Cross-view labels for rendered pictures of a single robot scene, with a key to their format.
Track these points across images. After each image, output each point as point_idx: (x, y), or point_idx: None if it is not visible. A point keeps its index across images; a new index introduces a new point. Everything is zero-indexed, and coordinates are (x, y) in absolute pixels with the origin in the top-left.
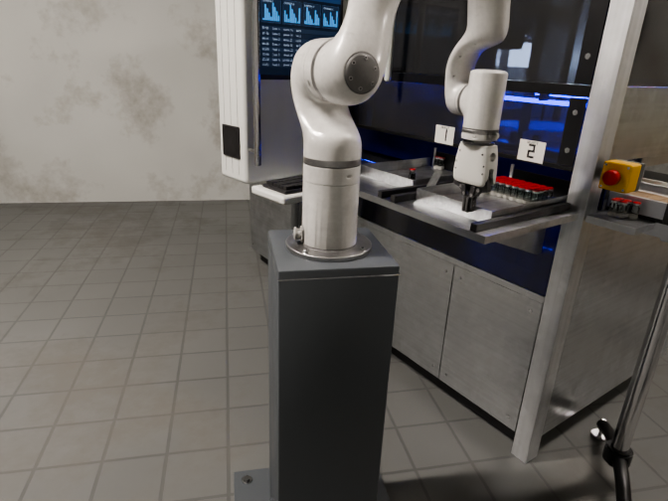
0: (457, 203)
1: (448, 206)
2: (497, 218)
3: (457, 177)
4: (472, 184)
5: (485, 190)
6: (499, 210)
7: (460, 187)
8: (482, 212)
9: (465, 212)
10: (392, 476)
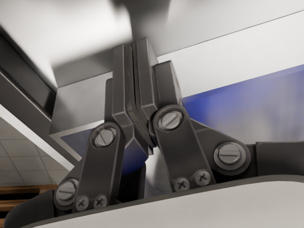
0: (250, 68)
1: (300, 30)
2: (46, 127)
3: (263, 214)
4: (68, 220)
5: (19, 219)
6: (76, 159)
7: (223, 144)
8: (95, 109)
9: (119, 46)
10: None
